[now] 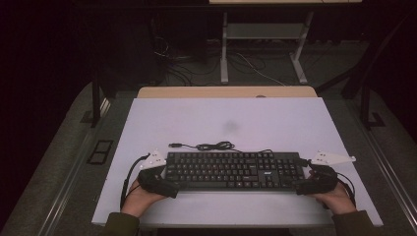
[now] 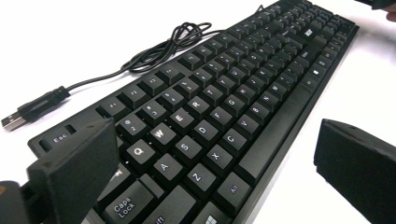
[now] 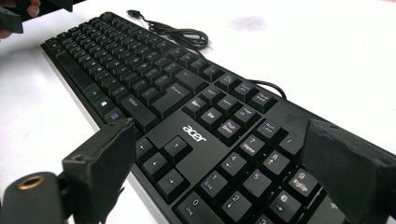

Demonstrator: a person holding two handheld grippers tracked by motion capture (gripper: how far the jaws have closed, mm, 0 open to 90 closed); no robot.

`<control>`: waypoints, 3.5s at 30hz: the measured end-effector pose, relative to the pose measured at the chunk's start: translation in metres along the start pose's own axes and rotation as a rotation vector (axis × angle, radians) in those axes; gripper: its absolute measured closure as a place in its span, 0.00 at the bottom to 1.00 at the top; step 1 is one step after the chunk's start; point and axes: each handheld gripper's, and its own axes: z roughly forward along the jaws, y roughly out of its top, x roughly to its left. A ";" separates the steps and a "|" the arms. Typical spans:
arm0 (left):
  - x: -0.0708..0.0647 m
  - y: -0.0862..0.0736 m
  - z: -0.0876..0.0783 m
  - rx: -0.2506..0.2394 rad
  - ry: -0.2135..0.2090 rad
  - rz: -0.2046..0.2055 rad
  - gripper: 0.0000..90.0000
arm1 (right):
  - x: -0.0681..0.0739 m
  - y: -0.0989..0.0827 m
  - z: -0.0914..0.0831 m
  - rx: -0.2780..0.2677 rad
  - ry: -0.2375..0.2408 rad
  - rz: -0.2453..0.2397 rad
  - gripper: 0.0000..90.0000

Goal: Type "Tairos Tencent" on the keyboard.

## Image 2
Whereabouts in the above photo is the black keyboard cable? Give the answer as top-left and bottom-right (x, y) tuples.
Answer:
(0, 4), (265, 133)

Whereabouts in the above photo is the black keyboard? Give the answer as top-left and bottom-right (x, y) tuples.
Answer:
(27, 0), (361, 224)

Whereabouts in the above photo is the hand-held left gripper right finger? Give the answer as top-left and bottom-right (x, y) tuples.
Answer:
(313, 119), (396, 224)

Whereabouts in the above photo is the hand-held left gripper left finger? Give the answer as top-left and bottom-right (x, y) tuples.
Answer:
(26, 117), (120, 224)

